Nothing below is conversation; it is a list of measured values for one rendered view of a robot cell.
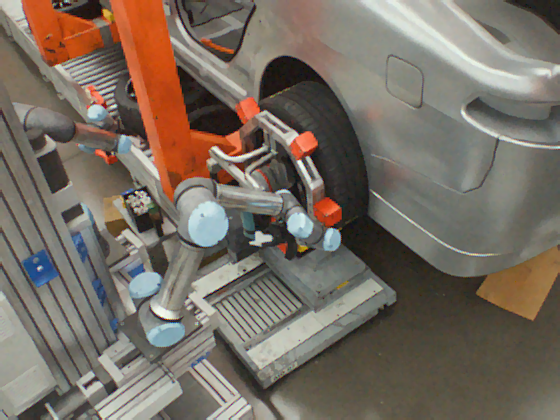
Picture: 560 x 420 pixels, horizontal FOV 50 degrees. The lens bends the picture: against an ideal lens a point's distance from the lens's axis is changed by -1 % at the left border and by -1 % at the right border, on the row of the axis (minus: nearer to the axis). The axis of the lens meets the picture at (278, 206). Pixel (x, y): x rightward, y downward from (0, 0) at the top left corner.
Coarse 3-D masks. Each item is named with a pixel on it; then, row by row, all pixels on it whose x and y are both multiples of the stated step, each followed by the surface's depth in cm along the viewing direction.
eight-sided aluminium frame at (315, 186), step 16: (240, 128) 272; (256, 128) 268; (272, 128) 246; (288, 128) 245; (256, 144) 280; (288, 144) 240; (256, 160) 286; (304, 160) 244; (304, 176) 241; (320, 176) 242; (320, 192) 245
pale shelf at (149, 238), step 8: (120, 200) 325; (120, 208) 320; (128, 216) 315; (168, 224) 308; (136, 232) 306; (144, 232) 305; (152, 232) 305; (168, 232) 304; (144, 240) 301; (152, 240) 300; (160, 240) 301
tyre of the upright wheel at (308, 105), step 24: (288, 96) 253; (312, 96) 250; (336, 96) 250; (288, 120) 249; (312, 120) 241; (336, 120) 244; (336, 144) 241; (336, 168) 240; (360, 168) 246; (336, 192) 243; (360, 192) 250; (360, 216) 268
